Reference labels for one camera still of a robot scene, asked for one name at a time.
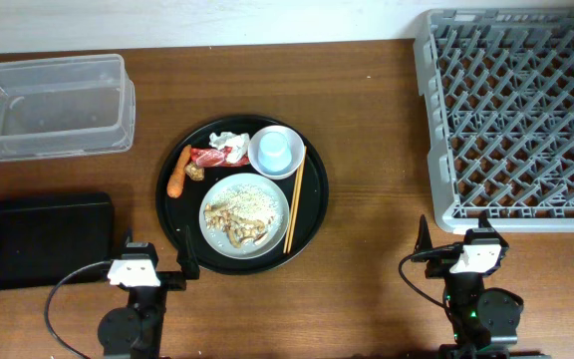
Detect round black serving tray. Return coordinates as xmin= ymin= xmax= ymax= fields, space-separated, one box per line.
xmin=154 ymin=115 xmax=330 ymax=275

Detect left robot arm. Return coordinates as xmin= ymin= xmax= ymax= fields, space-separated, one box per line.
xmin=98 ymin=231 xmax=200 ymax=359

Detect grey dishwasher rack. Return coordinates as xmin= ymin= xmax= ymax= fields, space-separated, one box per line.
xmin=414 ymin=8 xmax=574 ymax=233

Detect pale green plate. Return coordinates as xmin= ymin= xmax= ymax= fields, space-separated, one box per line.
xmin=198 ymin=174 xmax=290 ymax=260

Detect clear plastic bin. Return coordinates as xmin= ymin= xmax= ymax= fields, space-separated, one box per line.
xmin=0 ymin=54 xmax=136 ymax=162

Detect black rectangular tray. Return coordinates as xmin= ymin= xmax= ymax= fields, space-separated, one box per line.
xmin=0 ymin=192 xmax=115 ymax=290

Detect brown food scrap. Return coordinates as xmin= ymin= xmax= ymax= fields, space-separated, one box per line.
xmin=184 ymin=162 xmax=205 ymax=181

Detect rice and food leftovers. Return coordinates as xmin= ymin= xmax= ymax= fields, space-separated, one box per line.
xmin=202 ymin=184 xmax=283 ymax=250

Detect left wooden chopstick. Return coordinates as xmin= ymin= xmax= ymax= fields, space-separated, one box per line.
xmin=282 ymin=152 xmax=306 ymax=253

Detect white bowl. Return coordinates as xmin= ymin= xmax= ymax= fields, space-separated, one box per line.
xmin=247 ymin=125 xmax=305 ymax=180

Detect orange carrot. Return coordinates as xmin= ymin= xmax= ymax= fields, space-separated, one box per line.
xmin=166 ymin=145 xmax=191 ymax=198

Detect white tissue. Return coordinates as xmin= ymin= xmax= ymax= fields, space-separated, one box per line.
xmin=209 ymin=132 xmax=250 ymax=164

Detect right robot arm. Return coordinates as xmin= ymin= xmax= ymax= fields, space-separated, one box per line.
xmin=398 ymin=214 xmax=544 ymax=359

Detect light blue cup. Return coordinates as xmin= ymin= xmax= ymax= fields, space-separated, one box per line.
xmin=258 ymin=132 xmax=292 ymax=173

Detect red snack wrapper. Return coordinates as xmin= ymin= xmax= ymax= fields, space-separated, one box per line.
xmin=191 ymin=147 xmax=250 ymax=168

